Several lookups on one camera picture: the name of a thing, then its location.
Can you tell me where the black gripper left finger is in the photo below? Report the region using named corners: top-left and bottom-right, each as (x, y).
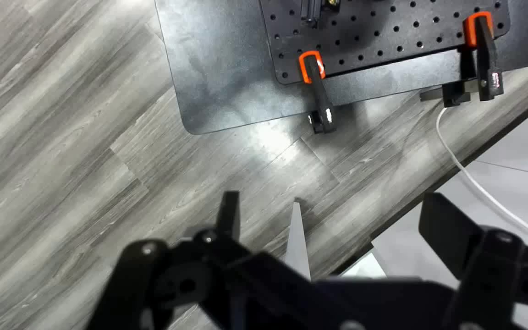
top-left (87, 190), bottom-right (311, 330)

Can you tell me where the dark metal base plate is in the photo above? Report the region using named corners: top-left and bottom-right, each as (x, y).
top-left (157, 0), bottom-right (528, 133)

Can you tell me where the orange black clamp left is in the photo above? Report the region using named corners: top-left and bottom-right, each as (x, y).
top-left (298, 49), bottom-right (334, 133)

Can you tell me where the black perforated mounting board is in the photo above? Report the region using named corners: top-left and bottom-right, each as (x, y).
top-left (259, 0), bottom-right (510, 84)

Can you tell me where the white cable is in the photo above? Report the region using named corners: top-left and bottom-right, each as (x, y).
top-left (435, 106), bottom-right (528, 247)

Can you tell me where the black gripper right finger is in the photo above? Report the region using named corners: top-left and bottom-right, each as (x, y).
top-left (419, 192), bottom-right (528, 330)

